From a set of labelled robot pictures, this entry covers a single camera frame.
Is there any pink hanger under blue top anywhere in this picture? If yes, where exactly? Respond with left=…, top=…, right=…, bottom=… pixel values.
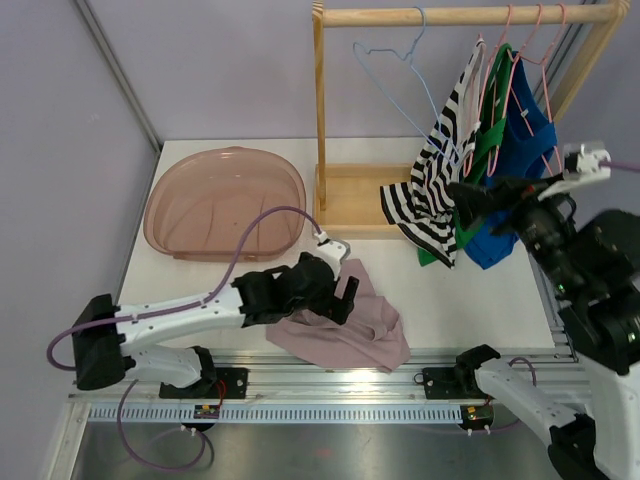
left=511, top=3, right=567, bottom=178

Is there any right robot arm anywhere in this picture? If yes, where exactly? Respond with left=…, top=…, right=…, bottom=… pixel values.
left=419, top=173, right=639, bottom=479

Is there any pink tank top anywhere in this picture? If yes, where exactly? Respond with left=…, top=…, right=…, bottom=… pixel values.
left=266, top=259, right=410, bottom=372

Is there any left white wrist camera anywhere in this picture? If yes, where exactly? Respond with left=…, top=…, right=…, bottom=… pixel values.
left=312, top=230, right=351, bottom=280

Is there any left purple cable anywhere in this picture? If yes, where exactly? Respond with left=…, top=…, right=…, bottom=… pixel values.
left=46, top=205, right=329, bottom=472

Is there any aluminium rail frame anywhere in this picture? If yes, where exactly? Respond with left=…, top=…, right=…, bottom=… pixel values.
left=67, top=347, right=591, bottom=404

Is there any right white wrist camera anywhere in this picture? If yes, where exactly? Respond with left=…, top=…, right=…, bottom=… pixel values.
left=537, top=141, right=611, bottom=201

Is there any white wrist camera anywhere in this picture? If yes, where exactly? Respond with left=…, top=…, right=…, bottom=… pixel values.
left=537, top=141, right=611, bottom=201
left=312, top=230, right=351, bottom=280

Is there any pink hanger under striped top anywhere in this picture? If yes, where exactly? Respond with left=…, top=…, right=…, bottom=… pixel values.
left=462, top=4, right=513, bottom=178

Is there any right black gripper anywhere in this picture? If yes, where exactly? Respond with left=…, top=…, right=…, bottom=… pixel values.
left=447, top=167, right=584, bottom=292

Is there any pink plastic basin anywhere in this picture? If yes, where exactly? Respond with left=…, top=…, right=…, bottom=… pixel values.
left=143, top=146, right=306, bottom=262

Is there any left corner aluminium post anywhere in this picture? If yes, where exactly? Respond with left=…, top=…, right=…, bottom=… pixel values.
left=71, top=0, right=163, bottom=155

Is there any white slotted cable duct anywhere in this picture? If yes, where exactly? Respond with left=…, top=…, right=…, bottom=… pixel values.
left=89, top=402, right=462, bottom=424

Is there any green tank top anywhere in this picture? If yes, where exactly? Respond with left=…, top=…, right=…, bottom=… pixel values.
left=417, top=42, right=515, bottom=267

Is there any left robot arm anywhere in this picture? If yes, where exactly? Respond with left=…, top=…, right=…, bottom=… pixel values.
left=72, top=252, right=359, bottom=399

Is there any black white striped tank top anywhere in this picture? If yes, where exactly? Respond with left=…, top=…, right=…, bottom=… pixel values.
left=379, top=38, right=486, bottom=268

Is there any blue tank top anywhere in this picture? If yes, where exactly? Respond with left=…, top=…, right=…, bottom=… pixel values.
left=462, top=52, right=559, bottom=270

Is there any pink hanger under green top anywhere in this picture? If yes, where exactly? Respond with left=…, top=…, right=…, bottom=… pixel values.
left=486, top=3, right=544, bottom=178

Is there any wooden clothes rack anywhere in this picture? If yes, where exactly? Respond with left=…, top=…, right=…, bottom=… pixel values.
left=312, top=1, right=631, bottom=240

